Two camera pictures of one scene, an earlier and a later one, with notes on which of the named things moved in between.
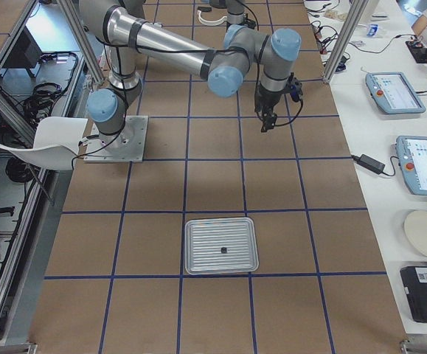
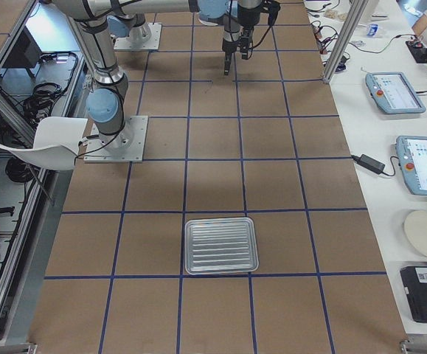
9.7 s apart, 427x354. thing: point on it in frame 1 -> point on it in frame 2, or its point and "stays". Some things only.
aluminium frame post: x=349 y=28 stays
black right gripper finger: x=271 y=120 -> x=248 y=42
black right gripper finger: x=264 y=117 -> x=244 y=43
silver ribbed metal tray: x=205 y=237 stays
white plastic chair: x=57 y=143 stays
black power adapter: x=369 y=163 stays
